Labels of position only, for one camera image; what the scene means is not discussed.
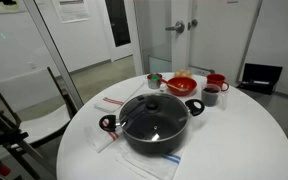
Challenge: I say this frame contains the white towel red stripes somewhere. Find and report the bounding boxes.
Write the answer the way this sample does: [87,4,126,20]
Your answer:
[83,117,125,154]
[93,77,146,114]

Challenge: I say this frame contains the glass pot lid black knob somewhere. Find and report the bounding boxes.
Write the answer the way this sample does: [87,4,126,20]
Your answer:
[118,93,190,143]

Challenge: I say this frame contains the wooden spoon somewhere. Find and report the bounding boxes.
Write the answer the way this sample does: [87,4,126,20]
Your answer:
[160,78,189,93]

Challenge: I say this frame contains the white chair dark frame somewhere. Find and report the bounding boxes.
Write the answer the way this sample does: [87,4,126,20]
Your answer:
[0,66,80,180]

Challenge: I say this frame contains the white towel blue stripes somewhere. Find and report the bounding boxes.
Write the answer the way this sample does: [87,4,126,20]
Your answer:
[114,141,187,180]

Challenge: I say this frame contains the open black case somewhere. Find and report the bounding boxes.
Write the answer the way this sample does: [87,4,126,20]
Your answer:
[236,62,284,96]

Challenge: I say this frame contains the red mug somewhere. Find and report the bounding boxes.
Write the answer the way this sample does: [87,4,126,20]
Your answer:
[205,73,231,93]

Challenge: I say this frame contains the metal cup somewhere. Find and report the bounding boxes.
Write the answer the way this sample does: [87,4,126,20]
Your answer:
[146,73,164,90]

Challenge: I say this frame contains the red bowl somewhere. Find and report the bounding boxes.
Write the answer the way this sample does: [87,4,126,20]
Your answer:
[166,76,198,97]

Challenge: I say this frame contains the black cooking pot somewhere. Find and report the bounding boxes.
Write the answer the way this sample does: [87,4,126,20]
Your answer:
[98,92,206,156]

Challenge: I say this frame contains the silver door lever handle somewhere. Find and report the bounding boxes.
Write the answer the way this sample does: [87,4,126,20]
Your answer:
[164,20,186,35]

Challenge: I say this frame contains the white paper notice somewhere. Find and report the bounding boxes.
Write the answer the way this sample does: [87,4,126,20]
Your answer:
[51,0,91,25]

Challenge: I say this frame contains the beige round food pile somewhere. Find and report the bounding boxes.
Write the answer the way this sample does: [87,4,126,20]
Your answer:
[173,68,194,79]

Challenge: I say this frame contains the white door dark window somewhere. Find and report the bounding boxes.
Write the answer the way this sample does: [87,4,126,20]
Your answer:
[95,0,144,63]

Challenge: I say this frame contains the silver deadbolt lock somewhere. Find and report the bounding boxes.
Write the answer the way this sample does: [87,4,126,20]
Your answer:
[187,18,199,31]

